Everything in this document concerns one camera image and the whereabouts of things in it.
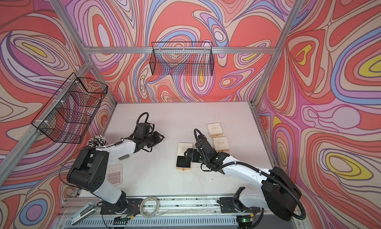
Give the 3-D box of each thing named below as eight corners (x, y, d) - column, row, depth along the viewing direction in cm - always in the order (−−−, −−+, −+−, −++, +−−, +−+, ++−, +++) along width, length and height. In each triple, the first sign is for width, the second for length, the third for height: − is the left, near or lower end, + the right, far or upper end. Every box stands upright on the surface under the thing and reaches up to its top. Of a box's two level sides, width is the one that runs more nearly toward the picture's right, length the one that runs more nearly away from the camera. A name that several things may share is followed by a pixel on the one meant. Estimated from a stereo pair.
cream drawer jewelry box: (210, 137, 101) (210, 134, 98) (207, 126, 107) (207, 123, 104) (222, 135, 102) (223, 132, 99) (218, 125, 108) (219, 122, 105)
